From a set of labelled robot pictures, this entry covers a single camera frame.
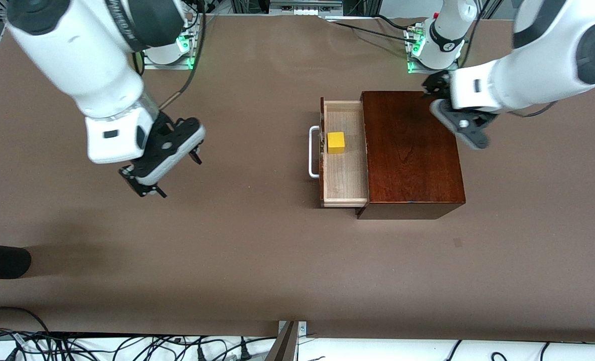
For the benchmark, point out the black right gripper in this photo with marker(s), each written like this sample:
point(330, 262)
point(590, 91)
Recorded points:
point(163, 123)

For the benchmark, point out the silver device with ports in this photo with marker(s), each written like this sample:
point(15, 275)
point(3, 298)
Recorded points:
point(305, 10)

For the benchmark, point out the yellow wooden block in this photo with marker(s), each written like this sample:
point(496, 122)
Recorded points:
point(335, 143)

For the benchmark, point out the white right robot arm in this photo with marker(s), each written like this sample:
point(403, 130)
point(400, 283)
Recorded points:
point(97, 75)

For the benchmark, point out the metal base plate right arm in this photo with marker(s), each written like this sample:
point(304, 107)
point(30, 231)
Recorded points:
point(169, 65)

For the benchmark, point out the black cylindrical object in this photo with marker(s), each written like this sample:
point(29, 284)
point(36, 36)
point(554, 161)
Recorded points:
point(1, 260)

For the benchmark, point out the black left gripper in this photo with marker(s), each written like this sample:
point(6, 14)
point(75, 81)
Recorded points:
point(436, 83)

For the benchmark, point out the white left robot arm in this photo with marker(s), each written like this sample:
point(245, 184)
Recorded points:
point(528, 75)

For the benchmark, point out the metal base plate left arm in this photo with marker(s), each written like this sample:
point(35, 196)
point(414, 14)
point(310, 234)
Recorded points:
point(418, 70)

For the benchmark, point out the grey metal bracket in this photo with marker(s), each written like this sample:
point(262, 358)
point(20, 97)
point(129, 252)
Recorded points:
point(285, 346)

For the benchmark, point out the dark wooden drawer cabinet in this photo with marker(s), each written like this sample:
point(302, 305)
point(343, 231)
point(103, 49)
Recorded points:
point(413, 160)

